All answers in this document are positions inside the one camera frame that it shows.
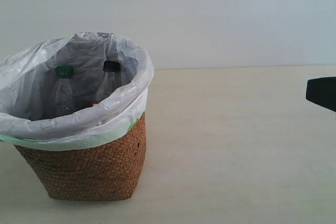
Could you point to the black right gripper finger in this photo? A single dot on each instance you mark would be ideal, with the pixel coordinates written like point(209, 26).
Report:
point(322, 92)

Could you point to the red-label clear cola bottle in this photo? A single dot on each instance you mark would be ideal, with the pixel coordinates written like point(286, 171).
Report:
point(111, 80)

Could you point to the green-label clear water bottle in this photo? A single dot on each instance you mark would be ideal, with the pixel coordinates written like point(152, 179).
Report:
point(60, 100)

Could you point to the woven wicker waste basket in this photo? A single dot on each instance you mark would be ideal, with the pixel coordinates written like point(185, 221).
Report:
point(109, 172)

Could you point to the white plastic bin liner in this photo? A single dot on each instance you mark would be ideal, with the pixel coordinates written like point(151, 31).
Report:
point(26, 80)

